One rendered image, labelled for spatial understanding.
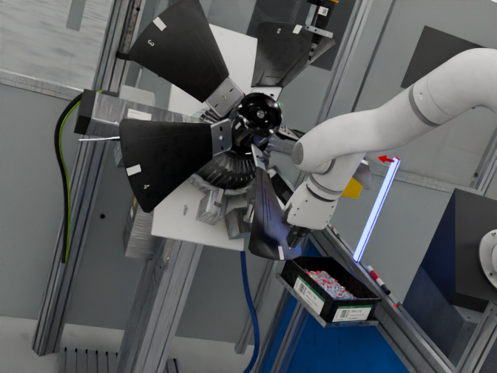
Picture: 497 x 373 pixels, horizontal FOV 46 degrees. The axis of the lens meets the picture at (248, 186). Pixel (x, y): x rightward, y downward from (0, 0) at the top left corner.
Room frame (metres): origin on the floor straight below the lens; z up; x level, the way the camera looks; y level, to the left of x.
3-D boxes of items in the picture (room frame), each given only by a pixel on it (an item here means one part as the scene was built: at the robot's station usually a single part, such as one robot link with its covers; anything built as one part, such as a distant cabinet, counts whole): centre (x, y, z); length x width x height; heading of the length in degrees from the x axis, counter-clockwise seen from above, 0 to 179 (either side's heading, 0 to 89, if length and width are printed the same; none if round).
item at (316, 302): (1.40, -0.28, 0.85); 0.22 x 0.17 x 0.07; 36
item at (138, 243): (1.72, 0.28, 0.73); 0.15 x 0.09 x 0.22; 20
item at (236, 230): (1.48, -0.01, 0.91); 0.12 x 0.08 x 0.12; 20
